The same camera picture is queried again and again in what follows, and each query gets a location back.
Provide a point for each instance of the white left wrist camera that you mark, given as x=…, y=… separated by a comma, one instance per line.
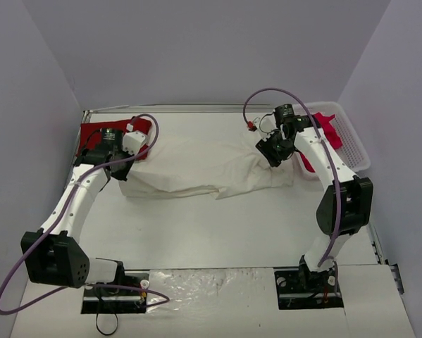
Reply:
x=133, y=140

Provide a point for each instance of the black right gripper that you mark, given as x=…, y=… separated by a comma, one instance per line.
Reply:
x=269, y=151

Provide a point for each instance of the white t shirt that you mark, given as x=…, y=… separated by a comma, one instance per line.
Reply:
x=179, y=167

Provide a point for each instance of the pink t shirt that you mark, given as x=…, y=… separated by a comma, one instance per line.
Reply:
x=329, y=132

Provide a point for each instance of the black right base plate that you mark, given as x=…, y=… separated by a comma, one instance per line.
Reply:
x=322, y=292

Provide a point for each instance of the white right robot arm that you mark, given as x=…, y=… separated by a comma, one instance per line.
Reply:
x=346, y=203

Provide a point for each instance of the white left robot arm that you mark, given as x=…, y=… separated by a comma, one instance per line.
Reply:
x=52, y=254

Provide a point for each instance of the white plastic basket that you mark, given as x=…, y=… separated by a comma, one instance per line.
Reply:
x=352, y=151

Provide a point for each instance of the folded red t shirt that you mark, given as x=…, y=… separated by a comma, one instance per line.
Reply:
x=90, y=132

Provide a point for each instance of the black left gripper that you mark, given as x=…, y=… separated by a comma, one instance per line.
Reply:
x=120, y=170

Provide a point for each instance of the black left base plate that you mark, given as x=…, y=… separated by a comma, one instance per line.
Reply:
x=117, y=301

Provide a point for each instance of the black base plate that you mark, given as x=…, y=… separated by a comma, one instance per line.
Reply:
x=117, y=301
x=322, y=292

